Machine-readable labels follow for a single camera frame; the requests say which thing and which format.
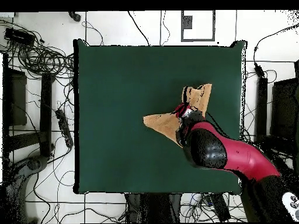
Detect tan terry towel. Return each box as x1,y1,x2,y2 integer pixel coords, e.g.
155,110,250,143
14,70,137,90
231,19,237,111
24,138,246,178
142,83,213,148

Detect dark green table cloth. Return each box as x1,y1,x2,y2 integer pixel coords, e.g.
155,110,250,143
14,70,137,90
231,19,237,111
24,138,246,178
72,38,248,195

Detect black power strip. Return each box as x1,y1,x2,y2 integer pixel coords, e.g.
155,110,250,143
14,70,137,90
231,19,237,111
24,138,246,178
55,108,74,148

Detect small black plug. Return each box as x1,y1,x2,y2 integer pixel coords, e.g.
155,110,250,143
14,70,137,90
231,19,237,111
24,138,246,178
68,11,82,22

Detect grey tripod base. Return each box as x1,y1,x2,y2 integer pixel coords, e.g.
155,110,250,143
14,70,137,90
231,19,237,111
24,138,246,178
4,155,50,222

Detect black rectangular box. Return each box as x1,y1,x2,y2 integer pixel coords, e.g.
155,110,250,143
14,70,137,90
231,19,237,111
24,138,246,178
4,27,36,46

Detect black stand frame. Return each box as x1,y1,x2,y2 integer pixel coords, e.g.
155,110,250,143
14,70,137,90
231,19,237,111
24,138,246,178
2,52,55,164
253,59,299,162

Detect grey square floor frame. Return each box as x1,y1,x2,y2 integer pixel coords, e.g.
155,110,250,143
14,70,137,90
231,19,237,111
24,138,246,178
180,10,216,42

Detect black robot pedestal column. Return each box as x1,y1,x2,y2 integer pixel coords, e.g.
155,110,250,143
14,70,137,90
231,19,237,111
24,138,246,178
124,192,183,223

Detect tangled black cables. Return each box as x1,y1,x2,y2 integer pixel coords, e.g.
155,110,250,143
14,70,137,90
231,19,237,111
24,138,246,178
0,19,76,81

